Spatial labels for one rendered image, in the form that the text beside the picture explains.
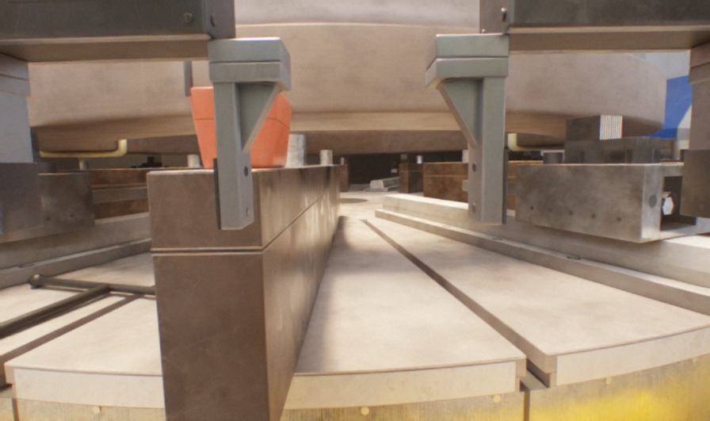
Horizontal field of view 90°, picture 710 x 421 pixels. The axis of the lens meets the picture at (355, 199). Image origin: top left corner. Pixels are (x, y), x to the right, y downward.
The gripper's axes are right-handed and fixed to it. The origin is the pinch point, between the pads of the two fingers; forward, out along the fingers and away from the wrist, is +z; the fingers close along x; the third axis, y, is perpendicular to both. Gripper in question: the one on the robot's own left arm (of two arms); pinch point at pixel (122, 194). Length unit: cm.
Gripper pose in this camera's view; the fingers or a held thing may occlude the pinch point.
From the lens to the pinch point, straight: 25.3
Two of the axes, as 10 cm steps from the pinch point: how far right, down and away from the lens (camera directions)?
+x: -10.0, 0.2, 0.0
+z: 0.2, 9.9, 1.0
